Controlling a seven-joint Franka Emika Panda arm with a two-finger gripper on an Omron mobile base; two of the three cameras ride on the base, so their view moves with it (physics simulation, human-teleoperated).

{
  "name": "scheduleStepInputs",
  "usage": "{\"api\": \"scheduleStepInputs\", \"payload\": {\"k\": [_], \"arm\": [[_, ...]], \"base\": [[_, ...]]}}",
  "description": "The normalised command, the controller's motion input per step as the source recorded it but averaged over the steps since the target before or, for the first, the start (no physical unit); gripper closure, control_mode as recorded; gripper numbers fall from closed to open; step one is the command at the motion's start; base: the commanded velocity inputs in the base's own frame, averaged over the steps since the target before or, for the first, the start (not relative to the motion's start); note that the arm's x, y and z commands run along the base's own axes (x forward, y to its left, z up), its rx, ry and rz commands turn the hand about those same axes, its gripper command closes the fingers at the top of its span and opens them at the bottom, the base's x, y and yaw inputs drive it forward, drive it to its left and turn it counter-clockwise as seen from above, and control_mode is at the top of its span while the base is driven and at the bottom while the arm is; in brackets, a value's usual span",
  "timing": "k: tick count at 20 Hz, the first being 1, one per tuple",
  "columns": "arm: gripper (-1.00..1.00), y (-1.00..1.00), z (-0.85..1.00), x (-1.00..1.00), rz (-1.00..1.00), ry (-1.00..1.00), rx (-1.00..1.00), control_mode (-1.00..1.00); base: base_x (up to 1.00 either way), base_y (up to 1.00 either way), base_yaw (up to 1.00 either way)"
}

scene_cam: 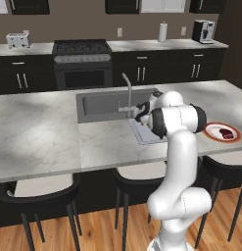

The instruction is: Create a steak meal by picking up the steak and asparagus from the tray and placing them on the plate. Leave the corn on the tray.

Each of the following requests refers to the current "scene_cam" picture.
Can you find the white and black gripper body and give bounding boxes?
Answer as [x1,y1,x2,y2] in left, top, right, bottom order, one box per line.
[133,100,153,124]

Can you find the pale grey tray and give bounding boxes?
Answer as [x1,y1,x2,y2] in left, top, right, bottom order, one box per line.
[127,117,169,146]

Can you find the white plate with red rim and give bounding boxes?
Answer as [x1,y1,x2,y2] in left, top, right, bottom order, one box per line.
[202,122,242,144]

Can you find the dark red steak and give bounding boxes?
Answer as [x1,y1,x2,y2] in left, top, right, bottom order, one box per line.
[218,127,235,140]

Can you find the silver sink tap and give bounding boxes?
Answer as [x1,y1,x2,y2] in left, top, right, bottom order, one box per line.
[118,72,136,119]

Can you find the grey kitchen sink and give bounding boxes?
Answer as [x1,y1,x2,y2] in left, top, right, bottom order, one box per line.
[75,87,164,125]

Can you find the dark lower cupboard run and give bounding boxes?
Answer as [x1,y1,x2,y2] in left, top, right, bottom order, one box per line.
[111,47,226,88]
[0,53,58,96]

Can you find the black stool with white seat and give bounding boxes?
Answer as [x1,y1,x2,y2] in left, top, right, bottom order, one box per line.
[194,150,242,250]
[0,172,83,251]
[112,161,169,251]

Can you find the black stove with oven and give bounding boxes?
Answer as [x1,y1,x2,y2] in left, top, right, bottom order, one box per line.
[52,38,114,91]

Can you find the white paper towel roll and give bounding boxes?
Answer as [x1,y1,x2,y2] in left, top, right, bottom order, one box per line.
[157,21,169,44]

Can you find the black and silver coffee machine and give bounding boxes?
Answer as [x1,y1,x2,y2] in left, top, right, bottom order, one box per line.
[191,19,216,45]

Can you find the white window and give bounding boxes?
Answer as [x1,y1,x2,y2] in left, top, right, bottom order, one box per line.
[140,0,187,15]
[0,0,10,15]

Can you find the white toaster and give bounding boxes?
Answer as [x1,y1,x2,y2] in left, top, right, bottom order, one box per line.
[5,29,32,50]

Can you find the dark wall cupboard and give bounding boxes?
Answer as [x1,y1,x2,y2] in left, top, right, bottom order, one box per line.
[9,0,51,16]
[104,0,141,16]
[188,0,227,15]

